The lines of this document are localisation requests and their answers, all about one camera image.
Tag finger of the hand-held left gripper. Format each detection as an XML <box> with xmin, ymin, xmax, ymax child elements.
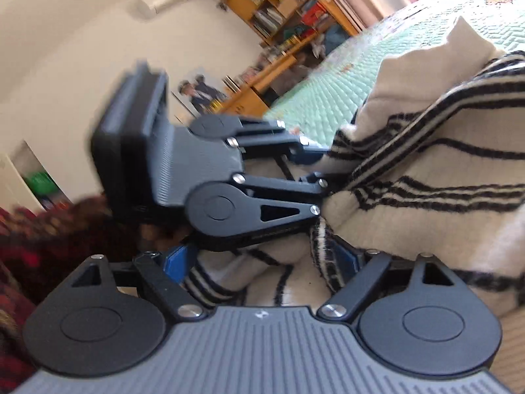
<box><xmin>234</xmin><ymin>172</ymin><xmax>329</xmax><ymax>241</ymax></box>
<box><xmin>227</xmin><ymin>117</ymin><xmax>332</xmax><ymax>165</ymax></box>

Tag wall poster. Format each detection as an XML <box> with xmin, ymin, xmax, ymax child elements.
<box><xmin>172</xmin><ymin>68</ymin><xmax>229</xmax><ymax>118</ymax></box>

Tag green quilted bee bedspread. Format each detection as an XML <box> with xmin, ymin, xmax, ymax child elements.
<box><xmin>262</xmin><ymin>0</ymin><xmax>525</xmax><ymax>152</ymax></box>

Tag wooden desk with drawers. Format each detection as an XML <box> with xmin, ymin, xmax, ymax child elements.
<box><xmin>221</xmin><ymin>53</ymin><xmax>301</xmax><ymax>119</ymax></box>

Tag person's left forearm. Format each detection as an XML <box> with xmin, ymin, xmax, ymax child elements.
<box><xmin>0</xmin><ymin>196</ymin><xmax>185</xmax><ymax>380</ymax></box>

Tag black striped white sweater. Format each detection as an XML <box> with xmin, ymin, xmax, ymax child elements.
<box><xmin>180</xmin><ymin>16</ymin><xmax>525</xmax><ymax>325</ymax></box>

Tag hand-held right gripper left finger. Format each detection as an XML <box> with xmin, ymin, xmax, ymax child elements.
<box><xmin>72</xmin><ymin>244</ymin><xmax>209</xmax><ymax>321</ymax></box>

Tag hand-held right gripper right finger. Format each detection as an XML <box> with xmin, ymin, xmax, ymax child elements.
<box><xmin>321</xmin><ymin>242</ymin><xmax>456</xmax><ymax>320</ymax></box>

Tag wooden bookshelf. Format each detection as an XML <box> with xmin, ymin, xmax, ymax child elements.
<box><xmin>217</xmin><ymin>0</ymin><xmax>362</xmax><ymax>47</ymax></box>

